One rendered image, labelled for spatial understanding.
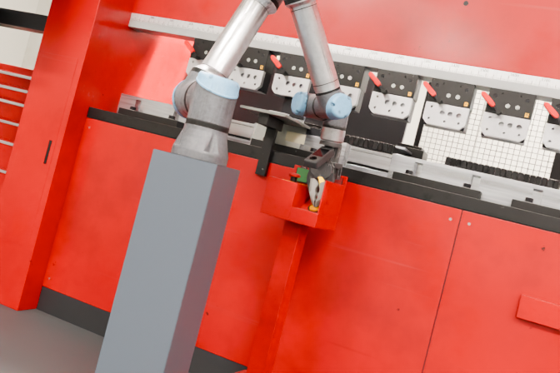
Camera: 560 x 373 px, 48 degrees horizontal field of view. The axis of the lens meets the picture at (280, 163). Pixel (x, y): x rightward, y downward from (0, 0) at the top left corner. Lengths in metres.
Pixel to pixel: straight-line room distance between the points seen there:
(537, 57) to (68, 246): 1.94
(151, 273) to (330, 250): 0.79
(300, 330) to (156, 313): 0.76
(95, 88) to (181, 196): 1.28
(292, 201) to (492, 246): 0.65
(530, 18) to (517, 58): 0.14
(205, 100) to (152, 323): 0.57
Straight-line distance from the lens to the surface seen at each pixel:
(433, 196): 2.12
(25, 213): 2.77
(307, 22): 1.77
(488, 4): 2.36
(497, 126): 2.24
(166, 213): 1.59
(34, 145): 2.77
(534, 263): 2.10
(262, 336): 2.06
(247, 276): 2.31
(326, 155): 1.93
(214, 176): 1.54
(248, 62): 2.53
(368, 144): 2.72
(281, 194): 1.97
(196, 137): 1.60
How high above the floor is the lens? 0.78
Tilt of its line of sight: 1 degrees up
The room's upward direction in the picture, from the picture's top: 14 degrees clockwise
